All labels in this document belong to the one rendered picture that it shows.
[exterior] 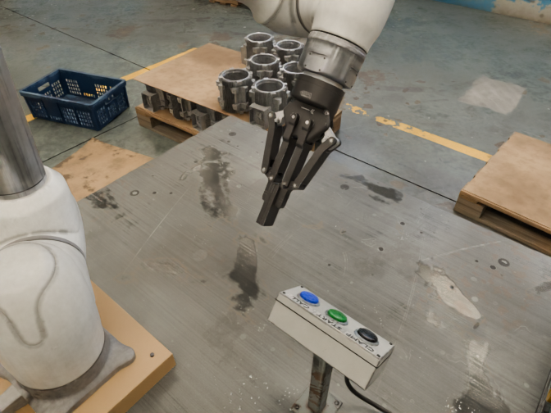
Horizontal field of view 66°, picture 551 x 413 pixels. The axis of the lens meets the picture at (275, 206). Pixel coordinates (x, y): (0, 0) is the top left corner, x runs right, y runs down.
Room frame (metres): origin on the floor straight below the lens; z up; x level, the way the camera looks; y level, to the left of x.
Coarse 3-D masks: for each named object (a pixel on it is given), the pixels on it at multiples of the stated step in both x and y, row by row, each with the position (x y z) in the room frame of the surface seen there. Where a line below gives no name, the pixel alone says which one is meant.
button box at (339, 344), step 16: (304, 288) 0.41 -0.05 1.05; (288, 304) 0.36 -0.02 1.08; (304, 304) 0.36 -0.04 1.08; (320, 304) 0.37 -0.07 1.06; (272, 320) 0.35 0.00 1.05; (288, 320) 0.34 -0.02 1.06; (304, 320) 0.34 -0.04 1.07; (320, 320) 0.33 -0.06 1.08; (336, 320) 0.33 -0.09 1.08; (352, 320) 0.35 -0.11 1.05; (304, 336) 0.32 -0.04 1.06; (320, 336) 0.31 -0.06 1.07; (336, 336) 0.31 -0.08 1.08; (352, 336) 0.31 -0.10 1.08; (320, 352) 0.30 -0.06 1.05; (336, 352) 0.29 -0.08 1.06; (352, 352) 0.29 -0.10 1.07; (368, 352) 0.28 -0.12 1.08; (384, 352) 0.29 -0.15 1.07; (336, 368) 0.28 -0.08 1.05; (352, 368) 0.27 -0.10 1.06; (368, 368) 0.27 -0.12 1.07; (368, 384) 0.25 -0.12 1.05
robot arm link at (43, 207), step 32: (0, 64) 0.58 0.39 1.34; (0, 96) 0.56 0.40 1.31; (0, 128) 0.54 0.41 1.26; (0, 160) 0.53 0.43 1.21; (32, 160) 0.57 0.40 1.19; (0, 192) 0.53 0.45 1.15; (32, 192) 0.55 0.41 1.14; (64, 192) 0.58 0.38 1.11; (0, 224) 0.50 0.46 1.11; (32, 224) 0.51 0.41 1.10; (64, 224) 0.54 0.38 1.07
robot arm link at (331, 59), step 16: (320, 32) 0.60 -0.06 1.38; (304, 48) 0.61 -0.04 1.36; (320, 48) 0.58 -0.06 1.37; (336, 48) 0.58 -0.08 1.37; (352, 48) 0.58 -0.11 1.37; (304, 64) 0.58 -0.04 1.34; (320, 64) 0.57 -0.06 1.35; (336, 64) 0.57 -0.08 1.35; (352, 64) 0.57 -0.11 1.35; (336, 80) 0.56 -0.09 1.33; (352, 80) 0.58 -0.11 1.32
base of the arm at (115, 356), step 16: (112, 336) 0.44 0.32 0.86; (112, 352) 0.40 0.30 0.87; (128, 352) 0.40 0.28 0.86; (0, 368) 0.37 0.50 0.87; (96, 368) 0.36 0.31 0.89; (112, 368) 0.37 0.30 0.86; (16, 384) 0.33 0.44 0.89; (80, 384) 0.33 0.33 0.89; (96, 384) 0.34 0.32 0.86; (0, 400) 0.30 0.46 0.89; (16, 400) 0.31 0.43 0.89; (32, 400) 0.31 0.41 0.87; (48, 400) 0.31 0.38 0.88; (64, 400) 0.31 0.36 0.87; (80, 400) 0.32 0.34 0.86
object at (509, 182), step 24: (504, 144) 2.17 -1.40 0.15; (528, 144) 2.17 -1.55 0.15; (480, 168) 1.94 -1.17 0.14; (504, 168) 1.93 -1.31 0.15; (528, 168) 1.93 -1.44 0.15; (480, 192) 1.72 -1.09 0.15; (504, 192) 1.72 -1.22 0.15; (528, 192) 1.72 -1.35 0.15; (480, 216) 1.66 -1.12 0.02; (528, 216) 1.53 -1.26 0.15; (528, 240) 1.49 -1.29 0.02
